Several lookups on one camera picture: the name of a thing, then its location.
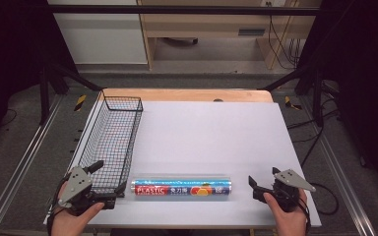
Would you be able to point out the white table mat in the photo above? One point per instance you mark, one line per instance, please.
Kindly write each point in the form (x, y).
(210, 141)

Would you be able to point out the person's right hand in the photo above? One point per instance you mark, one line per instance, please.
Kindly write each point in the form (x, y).
(288, 221)

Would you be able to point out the blue red plastic wrap roll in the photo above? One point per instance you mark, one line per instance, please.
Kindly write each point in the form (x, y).
(181, 188)

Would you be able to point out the white cabinet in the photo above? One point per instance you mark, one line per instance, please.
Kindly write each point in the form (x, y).
(101, 36)

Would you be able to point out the light wooden desk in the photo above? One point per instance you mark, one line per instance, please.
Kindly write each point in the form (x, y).
(210, 24)

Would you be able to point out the black metal stand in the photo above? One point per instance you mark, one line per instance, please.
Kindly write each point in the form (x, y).
(317, 98)
(45, 95)

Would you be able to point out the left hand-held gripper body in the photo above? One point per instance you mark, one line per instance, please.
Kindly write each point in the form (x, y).
(75, 182)

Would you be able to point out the person's left hand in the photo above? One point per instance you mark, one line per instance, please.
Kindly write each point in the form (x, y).
(70, 222)

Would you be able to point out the aluminium floor rail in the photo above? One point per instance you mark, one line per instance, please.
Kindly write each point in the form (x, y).
(23, 160)
(341, 173)

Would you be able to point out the black horizontal metal bar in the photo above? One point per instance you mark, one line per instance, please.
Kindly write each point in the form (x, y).
(177, 9)

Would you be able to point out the yellow black tape piece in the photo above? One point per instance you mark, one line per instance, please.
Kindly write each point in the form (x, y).
(80, 103)
(290, 103)

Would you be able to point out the dark curtain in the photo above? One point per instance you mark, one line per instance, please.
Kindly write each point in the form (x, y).
(10, 49)
(367, 82)

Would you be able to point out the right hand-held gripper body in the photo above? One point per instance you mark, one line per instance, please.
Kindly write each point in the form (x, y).
(285, 193)

